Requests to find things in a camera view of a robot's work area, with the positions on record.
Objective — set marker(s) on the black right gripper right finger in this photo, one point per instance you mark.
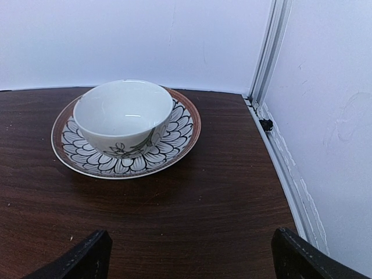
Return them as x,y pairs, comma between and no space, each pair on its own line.
294,257

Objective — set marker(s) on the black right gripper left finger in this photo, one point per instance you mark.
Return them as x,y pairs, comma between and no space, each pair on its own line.
90,258

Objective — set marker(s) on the floral patterned saucer plate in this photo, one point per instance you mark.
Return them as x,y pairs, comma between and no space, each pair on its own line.
73,150

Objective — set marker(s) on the white ceramic cup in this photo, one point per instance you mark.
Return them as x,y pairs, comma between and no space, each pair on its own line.
124,119

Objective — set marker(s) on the aluminium frame post right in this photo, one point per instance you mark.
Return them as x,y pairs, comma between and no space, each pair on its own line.
273,38

